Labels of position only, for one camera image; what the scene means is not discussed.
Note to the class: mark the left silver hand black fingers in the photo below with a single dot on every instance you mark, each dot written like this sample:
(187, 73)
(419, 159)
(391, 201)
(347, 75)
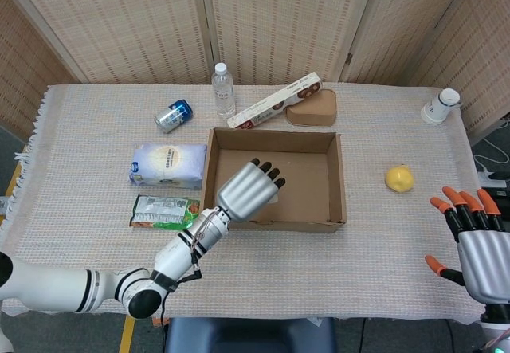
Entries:
(245, 191)

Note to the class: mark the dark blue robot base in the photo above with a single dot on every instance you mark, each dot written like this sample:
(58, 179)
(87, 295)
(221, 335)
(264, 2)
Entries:
(247, 335)

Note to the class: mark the clear plastic water bottle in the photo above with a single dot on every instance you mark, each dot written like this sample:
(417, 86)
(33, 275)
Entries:
(223, 94)

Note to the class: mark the blue and silver drink can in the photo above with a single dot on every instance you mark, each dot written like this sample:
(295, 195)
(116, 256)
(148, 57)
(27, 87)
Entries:
(173, 116)

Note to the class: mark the right silver hand orange fingertips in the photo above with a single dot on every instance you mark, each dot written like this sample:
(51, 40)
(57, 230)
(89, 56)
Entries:
(488, 265)

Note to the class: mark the yellow fruit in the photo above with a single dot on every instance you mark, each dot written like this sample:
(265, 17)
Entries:
(399, 178)

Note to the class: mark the brown kraft paper container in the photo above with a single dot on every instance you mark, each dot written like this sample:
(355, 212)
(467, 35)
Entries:
(312, 112)

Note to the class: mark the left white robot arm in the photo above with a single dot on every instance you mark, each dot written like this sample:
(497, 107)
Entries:
(175, 255)

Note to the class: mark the white woven tablecloth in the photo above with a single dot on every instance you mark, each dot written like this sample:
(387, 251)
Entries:
(318, 273)

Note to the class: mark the white power strip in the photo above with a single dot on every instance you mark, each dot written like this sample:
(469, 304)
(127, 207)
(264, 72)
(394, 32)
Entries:
(494, 179)

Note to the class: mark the beige woven folding screen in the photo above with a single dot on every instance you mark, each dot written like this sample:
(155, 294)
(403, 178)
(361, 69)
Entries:
(139, 26)

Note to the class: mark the green snack packet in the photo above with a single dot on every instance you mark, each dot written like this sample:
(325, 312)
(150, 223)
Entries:
(165, 213)

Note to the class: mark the large pale blue tissue pack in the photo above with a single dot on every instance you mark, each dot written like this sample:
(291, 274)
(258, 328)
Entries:
(167, 165)

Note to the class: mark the open brown cardboard box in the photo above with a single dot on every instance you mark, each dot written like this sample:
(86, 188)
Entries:
(311, 181)

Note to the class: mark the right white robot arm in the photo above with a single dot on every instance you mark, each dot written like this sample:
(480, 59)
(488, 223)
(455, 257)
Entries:
(496, 329)

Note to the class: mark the long white cookie box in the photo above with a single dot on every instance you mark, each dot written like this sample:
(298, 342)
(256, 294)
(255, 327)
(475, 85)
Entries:
(271, 104)

